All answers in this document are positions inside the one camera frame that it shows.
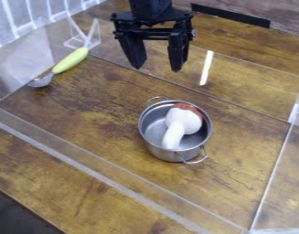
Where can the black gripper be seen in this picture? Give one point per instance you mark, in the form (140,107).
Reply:
(154,20)

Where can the white red toy mushroom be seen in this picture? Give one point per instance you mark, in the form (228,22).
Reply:
(184,120)

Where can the silver metal pot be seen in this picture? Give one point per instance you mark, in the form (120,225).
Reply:
(192,151)

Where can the black strip on table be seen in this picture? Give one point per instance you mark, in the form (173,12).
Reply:
(247,19)

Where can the clear acrylic stand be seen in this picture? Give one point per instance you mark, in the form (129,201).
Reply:
(81,39)

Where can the green handled metal spoon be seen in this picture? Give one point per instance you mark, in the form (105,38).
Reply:
(65,65)

